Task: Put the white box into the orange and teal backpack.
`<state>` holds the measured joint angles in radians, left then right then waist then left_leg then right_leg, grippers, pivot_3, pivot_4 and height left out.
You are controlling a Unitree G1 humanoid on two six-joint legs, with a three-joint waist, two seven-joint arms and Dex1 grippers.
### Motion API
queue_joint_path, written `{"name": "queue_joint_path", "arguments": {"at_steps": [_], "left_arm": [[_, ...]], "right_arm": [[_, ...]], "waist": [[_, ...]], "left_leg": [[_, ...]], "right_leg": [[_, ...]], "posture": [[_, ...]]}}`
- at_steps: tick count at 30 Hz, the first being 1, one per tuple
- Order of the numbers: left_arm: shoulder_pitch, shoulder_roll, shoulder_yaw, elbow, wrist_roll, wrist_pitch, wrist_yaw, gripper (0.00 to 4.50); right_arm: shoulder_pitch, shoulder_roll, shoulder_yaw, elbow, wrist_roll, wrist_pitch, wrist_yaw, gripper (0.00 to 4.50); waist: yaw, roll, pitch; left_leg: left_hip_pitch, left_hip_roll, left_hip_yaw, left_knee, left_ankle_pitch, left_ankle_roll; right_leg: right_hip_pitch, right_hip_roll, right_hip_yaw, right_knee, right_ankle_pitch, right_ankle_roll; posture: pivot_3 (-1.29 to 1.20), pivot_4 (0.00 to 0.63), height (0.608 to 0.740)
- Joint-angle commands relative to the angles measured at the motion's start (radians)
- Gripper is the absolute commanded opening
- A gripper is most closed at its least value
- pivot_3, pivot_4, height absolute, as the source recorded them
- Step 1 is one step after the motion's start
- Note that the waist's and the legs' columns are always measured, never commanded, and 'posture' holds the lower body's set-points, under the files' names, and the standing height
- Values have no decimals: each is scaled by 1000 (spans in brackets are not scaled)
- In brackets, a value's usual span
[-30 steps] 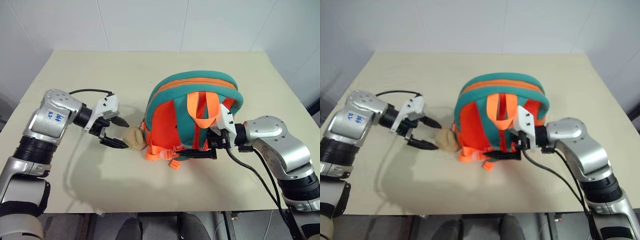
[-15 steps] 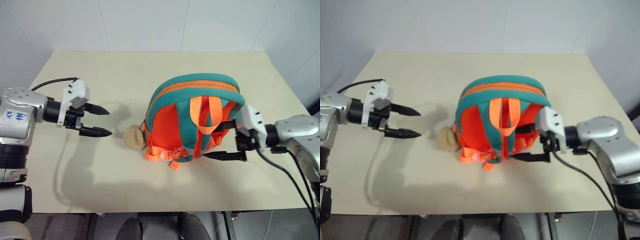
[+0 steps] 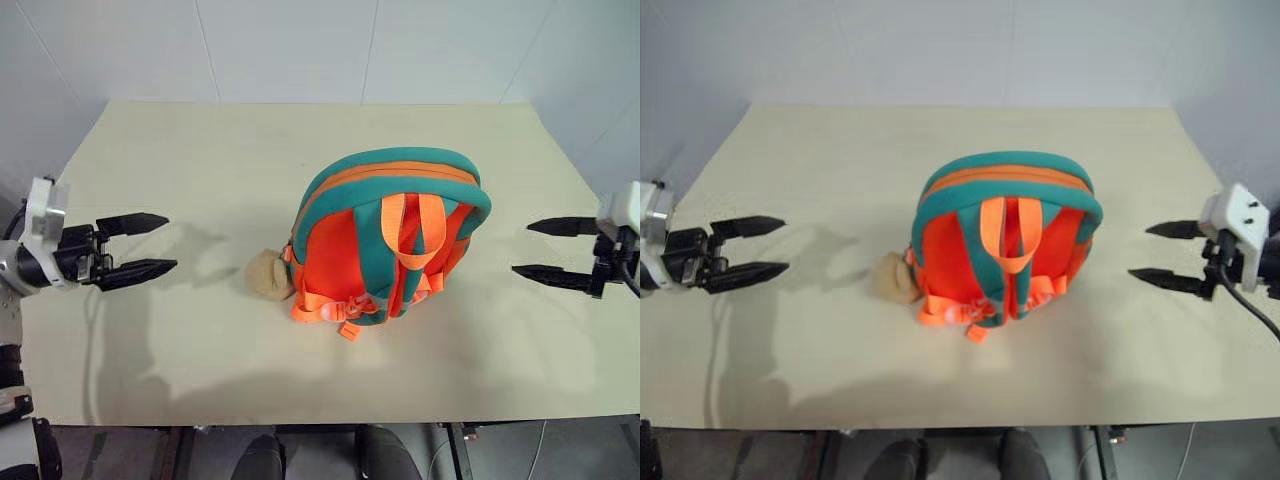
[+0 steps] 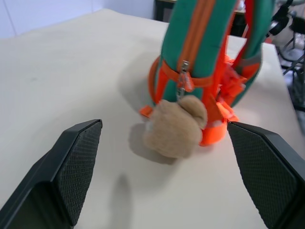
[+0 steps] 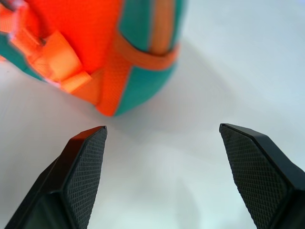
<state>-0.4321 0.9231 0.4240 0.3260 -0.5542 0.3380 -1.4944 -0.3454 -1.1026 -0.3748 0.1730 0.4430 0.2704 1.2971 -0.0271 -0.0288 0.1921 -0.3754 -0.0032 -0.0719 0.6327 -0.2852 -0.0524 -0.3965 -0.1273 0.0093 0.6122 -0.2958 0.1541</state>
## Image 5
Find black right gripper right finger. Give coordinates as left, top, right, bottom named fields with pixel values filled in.
left=219, top=123, right=305, bottom=229

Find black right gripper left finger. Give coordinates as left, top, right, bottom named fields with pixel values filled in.
left=4, top=125, right=108, bottom=229

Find orange and teal backpack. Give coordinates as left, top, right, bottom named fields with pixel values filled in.
left=0, top=0, right=185, bottom=117

